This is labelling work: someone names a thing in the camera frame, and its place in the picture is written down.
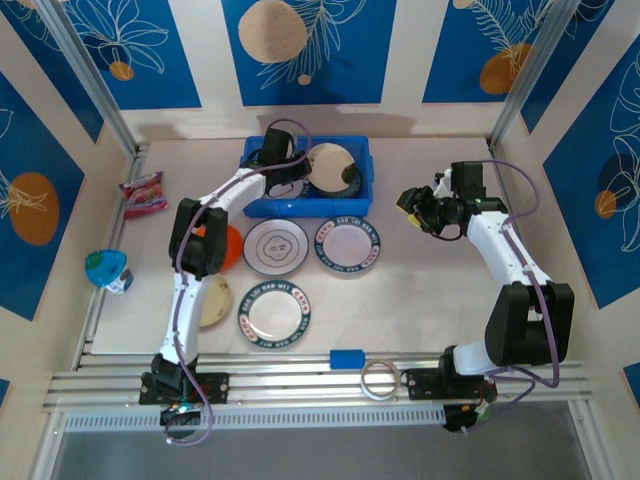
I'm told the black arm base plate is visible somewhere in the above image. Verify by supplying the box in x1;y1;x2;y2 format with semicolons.
138;372;231;406
404;367;496;401

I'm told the orange plastic bowl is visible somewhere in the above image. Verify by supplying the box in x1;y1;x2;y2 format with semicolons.
192;224;245;274

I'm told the white slotted cable duct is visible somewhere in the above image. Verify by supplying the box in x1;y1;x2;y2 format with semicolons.
62;404;446;434

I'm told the blue green jelly cup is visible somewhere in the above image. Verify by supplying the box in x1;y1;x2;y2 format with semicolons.
83;249;135;297

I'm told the aluminium frame post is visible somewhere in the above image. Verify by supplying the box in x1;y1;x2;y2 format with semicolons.
487;0;584;151
37;0;151;161

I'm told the pink snack packet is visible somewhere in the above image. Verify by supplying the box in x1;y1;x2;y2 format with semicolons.
118;170;170;221

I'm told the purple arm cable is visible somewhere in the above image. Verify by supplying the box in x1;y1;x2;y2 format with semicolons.
162;117;314;446
459;158;564;436

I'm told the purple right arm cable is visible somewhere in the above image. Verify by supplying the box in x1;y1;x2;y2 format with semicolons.
459;158;564;436

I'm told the cream plate with ink drawing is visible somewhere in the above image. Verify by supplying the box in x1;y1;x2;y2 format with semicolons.
304;142;359;191

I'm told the dark blue patterned plate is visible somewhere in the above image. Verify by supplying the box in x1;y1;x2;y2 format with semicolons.
312;162;364;199

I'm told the blue plastic block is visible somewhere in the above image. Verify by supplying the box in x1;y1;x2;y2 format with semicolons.
329;349;366;370

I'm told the white plate with grey lines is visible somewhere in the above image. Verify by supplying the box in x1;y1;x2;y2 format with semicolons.
243;218;309;277

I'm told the blue plastic bin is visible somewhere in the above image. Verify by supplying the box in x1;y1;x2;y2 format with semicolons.
239;134;375;219

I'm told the metal ring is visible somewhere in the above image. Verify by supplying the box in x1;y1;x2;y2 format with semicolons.
359;358;402;402

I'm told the black controller board with lights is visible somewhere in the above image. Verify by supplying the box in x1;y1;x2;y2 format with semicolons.
442;402;496;436
158;402;204;441

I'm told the yellow plate with small flowers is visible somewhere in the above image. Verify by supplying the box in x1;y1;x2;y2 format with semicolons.
197;273;235;329

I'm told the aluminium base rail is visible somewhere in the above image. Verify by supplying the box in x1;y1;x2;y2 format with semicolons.
42;349;596;416

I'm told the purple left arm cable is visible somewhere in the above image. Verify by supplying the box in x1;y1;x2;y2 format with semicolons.
162;117;314;446

